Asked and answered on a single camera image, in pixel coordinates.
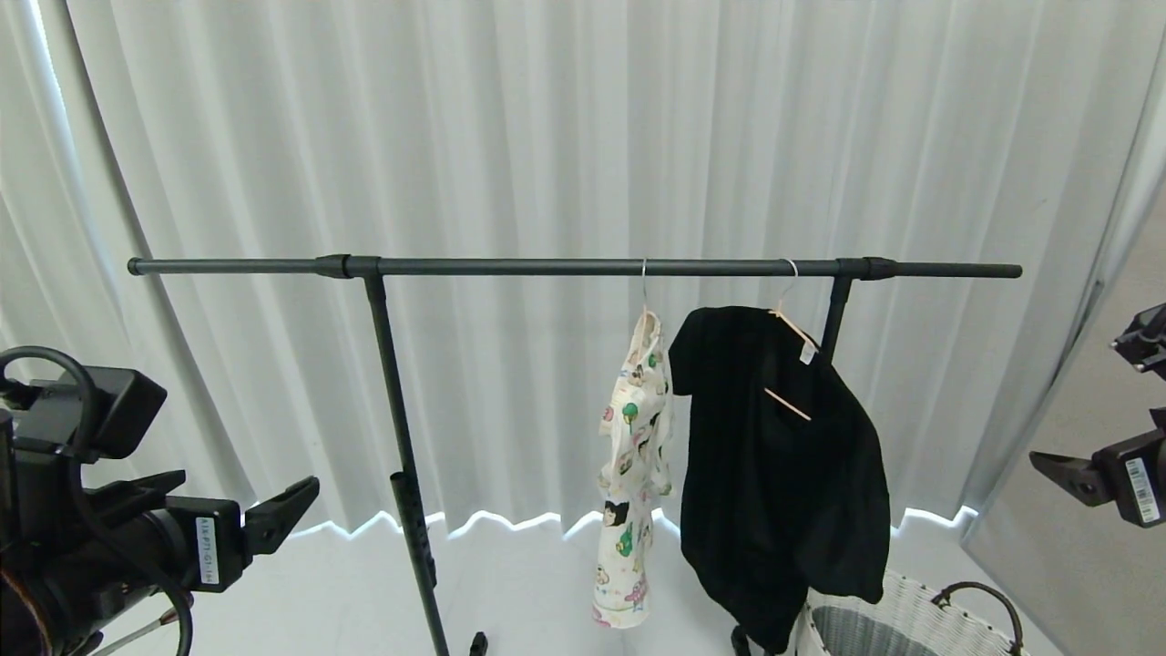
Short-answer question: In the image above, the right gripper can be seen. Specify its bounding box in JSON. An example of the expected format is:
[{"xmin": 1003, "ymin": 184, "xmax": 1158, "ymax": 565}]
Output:
[{"xmin": 1029, "ymin": 408, "xmax": 1166, "ymax": 529}]

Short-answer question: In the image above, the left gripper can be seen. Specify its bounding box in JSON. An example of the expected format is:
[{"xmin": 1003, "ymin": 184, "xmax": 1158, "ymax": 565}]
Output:
[{"xmin": 82, "ymin": 469, "xmax": 321, "ymax": 598}]

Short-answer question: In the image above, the black garment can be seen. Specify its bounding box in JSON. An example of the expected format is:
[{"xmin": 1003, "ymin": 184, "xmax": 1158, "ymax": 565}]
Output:
[{"xmin": 668, "ymin": 305, "xmax": 892, "ymax": 655}]

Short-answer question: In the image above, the cream printed garment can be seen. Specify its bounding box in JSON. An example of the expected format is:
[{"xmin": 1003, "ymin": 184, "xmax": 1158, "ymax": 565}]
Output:
[{"xmin": 592, "ymin": 308, "xmax": 676, "ymax": 630}]

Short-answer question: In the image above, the white laundry basket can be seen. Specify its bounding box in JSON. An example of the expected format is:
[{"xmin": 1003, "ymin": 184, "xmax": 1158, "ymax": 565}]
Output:
[{"xmin": 791, "ymin": 569, "xmax": 1030, "ymax": 656}]

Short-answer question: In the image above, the black clothes rack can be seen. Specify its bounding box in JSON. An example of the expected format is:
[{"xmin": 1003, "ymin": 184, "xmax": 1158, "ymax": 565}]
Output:
[{"xmin": 128, "ymin": 255, "xmax": 1023, "ymax": 656}]

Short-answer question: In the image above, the white curtain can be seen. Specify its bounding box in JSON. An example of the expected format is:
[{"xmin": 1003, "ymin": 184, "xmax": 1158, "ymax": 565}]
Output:
[{"xmin": 0, "ymin": 0, "xmax": 1166, "ymax": 540}]

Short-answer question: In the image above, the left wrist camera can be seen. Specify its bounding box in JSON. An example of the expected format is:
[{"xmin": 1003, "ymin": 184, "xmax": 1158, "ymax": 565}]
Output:
[{"xmin": 0, "ymin": 364, "xmax": 169, "ymax": 548}]

